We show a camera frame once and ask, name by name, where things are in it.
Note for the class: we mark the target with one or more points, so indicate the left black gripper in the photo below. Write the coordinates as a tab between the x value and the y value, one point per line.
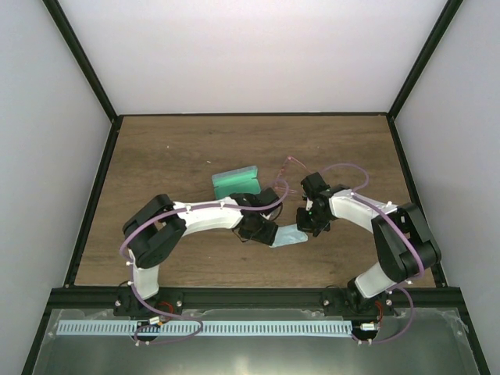
266	237

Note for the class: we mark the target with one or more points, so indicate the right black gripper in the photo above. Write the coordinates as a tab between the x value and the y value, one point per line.
303	226

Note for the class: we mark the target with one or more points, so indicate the light blue cleaning cloth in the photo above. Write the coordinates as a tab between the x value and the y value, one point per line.
289	235

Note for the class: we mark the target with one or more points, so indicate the grey green glasses case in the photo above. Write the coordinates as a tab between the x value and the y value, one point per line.
242	180

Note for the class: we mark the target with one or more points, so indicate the pink frame sunglasses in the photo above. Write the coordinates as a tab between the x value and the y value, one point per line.
287	172

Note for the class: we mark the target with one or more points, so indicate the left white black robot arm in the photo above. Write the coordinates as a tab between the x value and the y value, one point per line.
153	232

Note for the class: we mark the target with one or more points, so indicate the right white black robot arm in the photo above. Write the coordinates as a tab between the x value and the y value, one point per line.
403	240

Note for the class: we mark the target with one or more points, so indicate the black enclosure frame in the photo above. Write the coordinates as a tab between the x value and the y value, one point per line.
423	295

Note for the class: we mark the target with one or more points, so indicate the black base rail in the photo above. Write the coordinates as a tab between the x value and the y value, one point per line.
333	301

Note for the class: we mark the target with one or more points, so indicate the light blue slotted cable duct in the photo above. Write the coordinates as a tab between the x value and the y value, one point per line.
313	328

